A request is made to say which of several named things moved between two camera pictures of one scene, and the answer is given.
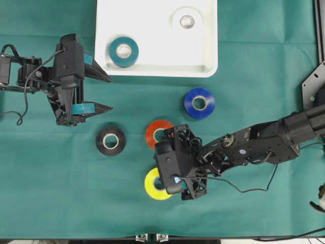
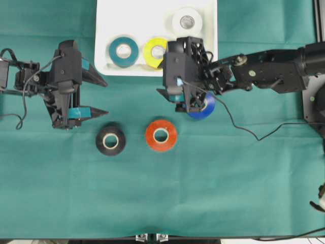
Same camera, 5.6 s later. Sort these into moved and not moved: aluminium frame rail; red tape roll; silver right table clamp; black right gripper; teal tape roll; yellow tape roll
Moved: black right gripper; yellow tape roll
Not moved: red tape roll; silver right table clamp; teal tape roll; aluminium frame rail
